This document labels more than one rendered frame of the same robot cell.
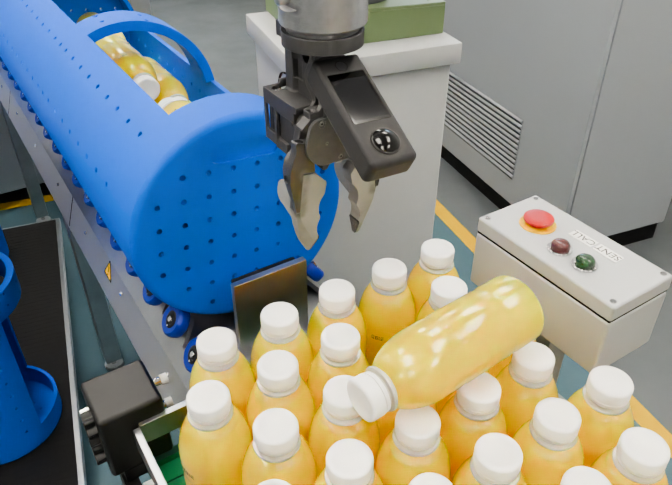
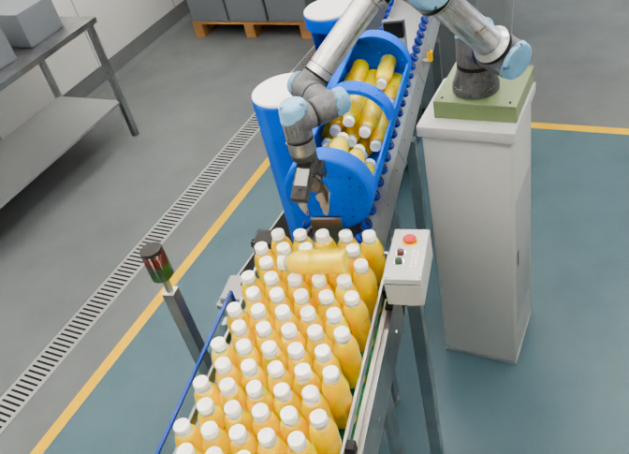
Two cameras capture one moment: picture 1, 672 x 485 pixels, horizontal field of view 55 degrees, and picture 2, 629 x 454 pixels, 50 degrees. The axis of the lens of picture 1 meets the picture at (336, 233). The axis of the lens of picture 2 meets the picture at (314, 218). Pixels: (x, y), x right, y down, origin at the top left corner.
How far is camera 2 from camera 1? 1.54 m
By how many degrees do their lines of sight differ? 45
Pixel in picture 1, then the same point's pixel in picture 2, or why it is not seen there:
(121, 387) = (265, 236)
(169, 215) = not seen: hidden behind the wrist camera
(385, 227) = (478, 220)
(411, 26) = (494, 116)
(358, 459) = (271, 277)
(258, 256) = (334, 211)
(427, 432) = (292, 280)
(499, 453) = (299, 293)
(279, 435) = (263, 262)
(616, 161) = not seen: outside the picture
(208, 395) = (260, 245)
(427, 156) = (502, 189)
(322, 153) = not seen: hidden behind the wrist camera
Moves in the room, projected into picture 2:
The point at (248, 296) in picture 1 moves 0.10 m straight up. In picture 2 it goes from (316, 224) to (310, 199)
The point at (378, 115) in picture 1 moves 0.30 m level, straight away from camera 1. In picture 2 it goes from (302, 184) to (384, 132)
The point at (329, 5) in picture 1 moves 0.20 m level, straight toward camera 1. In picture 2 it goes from (292, 151) to (234, 190)
